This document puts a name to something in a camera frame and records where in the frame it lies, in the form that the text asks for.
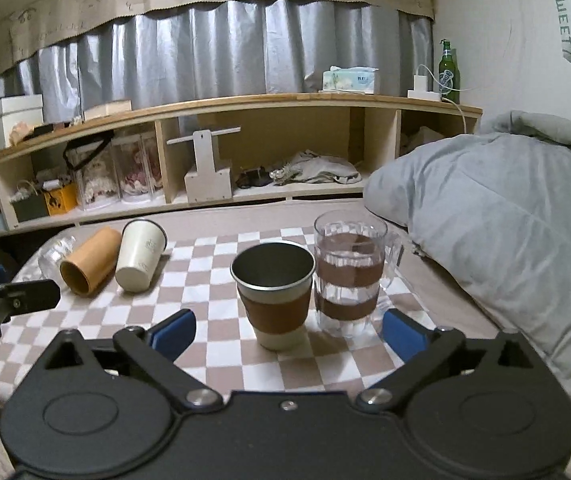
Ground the wooden stand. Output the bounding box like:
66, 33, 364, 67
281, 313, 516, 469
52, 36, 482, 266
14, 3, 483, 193
166, 127, 242, 204

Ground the wooden shelf unit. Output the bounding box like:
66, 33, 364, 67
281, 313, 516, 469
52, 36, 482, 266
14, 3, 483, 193
0, 92, 484, 244

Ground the glass mug with brown bands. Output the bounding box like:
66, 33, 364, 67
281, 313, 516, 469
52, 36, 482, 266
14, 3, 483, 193
313, 210, 407, 339

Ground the grey duvet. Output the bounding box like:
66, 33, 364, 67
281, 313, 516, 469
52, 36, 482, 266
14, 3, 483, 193
363, 110, 571, 466

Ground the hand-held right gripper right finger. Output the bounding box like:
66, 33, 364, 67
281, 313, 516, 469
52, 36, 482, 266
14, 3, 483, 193
355, 308, 536, 413

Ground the white storage box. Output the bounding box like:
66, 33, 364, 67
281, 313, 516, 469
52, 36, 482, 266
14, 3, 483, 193
0, 94, 46, 154

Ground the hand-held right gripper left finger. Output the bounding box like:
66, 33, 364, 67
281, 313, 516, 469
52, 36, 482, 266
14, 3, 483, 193
40, 308, 224, 412

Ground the white charger on power strip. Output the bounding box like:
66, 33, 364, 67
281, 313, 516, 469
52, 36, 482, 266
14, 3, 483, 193
407, 75, 441, 101

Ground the small dark trinket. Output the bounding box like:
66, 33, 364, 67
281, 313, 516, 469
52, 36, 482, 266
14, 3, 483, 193
234, 166, 274, 189

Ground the yellow box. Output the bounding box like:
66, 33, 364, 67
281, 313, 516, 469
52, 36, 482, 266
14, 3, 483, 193
44, 182, 79, 216

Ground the white cable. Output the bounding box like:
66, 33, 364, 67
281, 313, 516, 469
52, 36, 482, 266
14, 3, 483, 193
417, 64, 469, 134

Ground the silver curtain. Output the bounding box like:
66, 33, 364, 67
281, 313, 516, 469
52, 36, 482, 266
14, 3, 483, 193
0, 0, 436, 122

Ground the small wooden box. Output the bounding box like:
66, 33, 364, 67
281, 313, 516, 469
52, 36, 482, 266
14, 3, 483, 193
82, 100, 133, 121

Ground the clear doll case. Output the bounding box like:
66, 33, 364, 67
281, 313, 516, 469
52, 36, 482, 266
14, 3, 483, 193
114, 131, 160, 204
72, 139, 117, 212

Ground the crumpled grey cloth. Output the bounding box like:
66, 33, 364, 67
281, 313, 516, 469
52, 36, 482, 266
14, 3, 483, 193
272, 149, 365, 187

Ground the clear glass cup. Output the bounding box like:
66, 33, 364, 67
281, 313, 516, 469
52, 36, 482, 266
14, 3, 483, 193
38, 235, 79, 274

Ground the white cup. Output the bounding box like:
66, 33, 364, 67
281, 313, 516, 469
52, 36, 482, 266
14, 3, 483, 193
115, 217, 169, 294

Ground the green glass bottle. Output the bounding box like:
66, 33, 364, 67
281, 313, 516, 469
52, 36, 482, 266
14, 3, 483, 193
438, 39, 461, 106

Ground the dark green bag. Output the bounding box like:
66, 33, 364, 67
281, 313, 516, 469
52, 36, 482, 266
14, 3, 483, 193
9, 179, 50, 224

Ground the steel cup with brown sleeve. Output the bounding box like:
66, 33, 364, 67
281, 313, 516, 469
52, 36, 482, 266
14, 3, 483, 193
230, 240, 316, 352

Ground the black strap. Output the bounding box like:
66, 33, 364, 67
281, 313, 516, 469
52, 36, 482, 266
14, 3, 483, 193
62, 129, 116, 172

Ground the checkered brown white cloth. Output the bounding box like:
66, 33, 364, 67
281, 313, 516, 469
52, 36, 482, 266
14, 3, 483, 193
0, 224, 471, 407

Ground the tissue box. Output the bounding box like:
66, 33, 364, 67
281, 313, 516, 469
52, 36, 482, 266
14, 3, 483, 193
321, 65, 381, 95

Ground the tan orange cup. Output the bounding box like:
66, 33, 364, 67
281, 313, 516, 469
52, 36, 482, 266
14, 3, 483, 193
60, 226, 124, 297

